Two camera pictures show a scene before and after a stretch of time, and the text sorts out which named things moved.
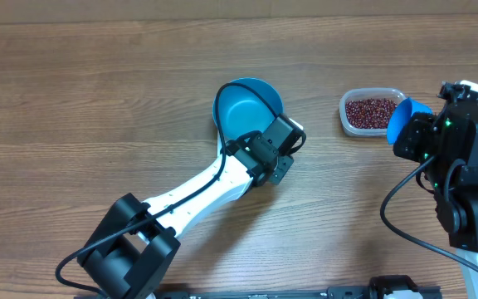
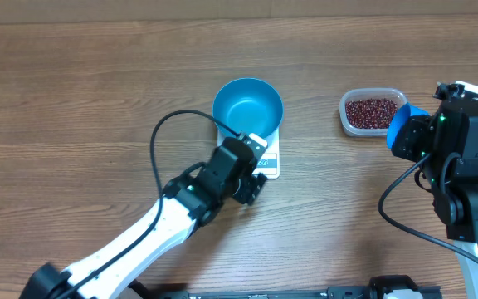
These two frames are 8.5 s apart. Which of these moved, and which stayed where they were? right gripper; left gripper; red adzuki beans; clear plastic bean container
Moved: left gripper
Stayed: clear plastic bean container; red adzuki beans; right gripper
